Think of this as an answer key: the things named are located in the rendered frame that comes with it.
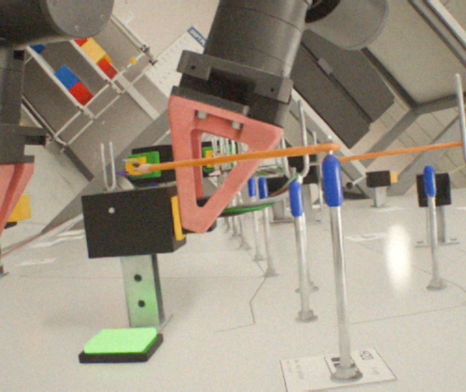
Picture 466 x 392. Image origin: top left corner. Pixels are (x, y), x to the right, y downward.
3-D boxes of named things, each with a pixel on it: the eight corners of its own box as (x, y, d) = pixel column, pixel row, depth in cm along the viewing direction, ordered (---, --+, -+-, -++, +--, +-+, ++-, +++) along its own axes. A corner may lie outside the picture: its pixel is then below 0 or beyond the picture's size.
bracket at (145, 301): (140, 317, 43) (131, 247, 42) (173, 316, 42) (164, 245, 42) (121, 335, 38) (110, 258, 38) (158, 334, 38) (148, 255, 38)
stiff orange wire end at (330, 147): (143, 174, 40) (142, 164, 40) (348, 152, 26) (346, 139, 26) (125, 175, 39) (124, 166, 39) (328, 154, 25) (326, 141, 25)
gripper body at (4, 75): (48, 152, 46) (56, 56, 45) (-19, 151, 36) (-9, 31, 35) (-23, 148, 46) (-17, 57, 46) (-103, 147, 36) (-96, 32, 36)
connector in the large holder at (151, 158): (161, 175, 104) (159, 151, 104) (149, 177, 102) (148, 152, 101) (135, 178, 107) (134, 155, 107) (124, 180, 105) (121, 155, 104)
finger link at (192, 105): (250, 238, 43) (290, 105, 42) (245, 252, 35) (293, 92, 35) (155, 208, 43) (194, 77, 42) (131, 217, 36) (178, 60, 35)
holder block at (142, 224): (108, 249, 42) (101, 191, 42) (187, 244, 42) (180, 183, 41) (88, 259, 38) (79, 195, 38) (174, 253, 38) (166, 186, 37)
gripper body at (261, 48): (283, 123, 44) (312, 27, 43) (284, 111, 34) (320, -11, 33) (195, 98, 44) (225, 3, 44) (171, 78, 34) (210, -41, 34)
